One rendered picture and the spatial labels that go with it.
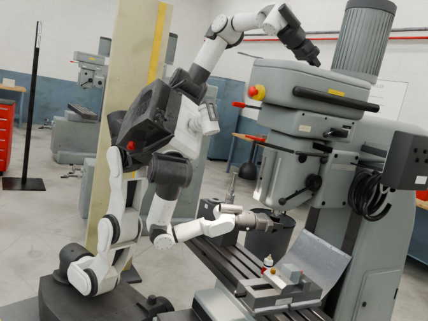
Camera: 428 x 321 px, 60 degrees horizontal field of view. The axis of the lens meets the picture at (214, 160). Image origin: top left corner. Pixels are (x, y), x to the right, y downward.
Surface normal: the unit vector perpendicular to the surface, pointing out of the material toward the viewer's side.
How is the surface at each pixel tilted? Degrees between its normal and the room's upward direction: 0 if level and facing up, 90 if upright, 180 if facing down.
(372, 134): 90
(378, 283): 89
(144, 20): 90
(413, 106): 90
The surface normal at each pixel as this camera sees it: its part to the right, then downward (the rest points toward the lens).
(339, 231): -0.85, -0.07
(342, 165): 0.49, 0.26
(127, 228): 0.76, 0.11
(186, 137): 0.73, -0.29
